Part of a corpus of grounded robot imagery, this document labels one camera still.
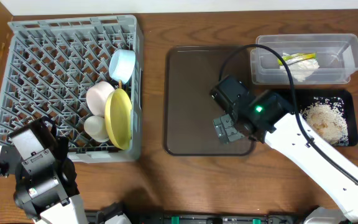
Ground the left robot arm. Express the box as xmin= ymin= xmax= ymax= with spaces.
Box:
xmin=0 ymin=116 xmax=88 ymax=223

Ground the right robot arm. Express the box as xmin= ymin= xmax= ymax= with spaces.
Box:
xmin=210 ymin=77 xmax=358 ymax=223

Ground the grey dishwasher rack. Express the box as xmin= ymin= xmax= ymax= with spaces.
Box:
xmin=0 ymin=15 xmax=144 ymax=163

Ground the green yellow snack wrapper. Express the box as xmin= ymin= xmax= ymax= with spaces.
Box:
xmin=282 ymin=53 xmax=316 ymax=65

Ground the light blue bowl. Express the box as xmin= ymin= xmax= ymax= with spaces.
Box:
xmin=109 ymin=49 xmax=135 ymax=84

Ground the brown serving tray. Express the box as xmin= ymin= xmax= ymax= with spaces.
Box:
xmin=163 ymin=45 xmax=256 ymax=156

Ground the pink bowl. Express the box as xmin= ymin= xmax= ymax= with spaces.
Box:
xmin=86 ymin=82 xmax=115 ymax=117

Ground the white napkin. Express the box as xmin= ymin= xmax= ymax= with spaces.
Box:
xmin=288 ymin=58 xmax=319 ymax=82

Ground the spilled rice food waste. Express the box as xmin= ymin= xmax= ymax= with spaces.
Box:
xmin=300 ymin=96 xmax=349 ymax=146

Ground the white cup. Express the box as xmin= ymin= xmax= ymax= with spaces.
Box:
xmin=84 ymin=116 xmax=109 ymax=142

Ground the yellow plate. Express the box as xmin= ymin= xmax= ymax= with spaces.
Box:
xmin=104 ymin=88 xmax=132 ymax=150

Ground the black tray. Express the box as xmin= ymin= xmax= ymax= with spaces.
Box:
xmin=295 ymin=89 xmax=358 ymax=146

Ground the clear plastic bin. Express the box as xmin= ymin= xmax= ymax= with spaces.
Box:
xmin=250 ymin=34 xmax=358 ymax=85

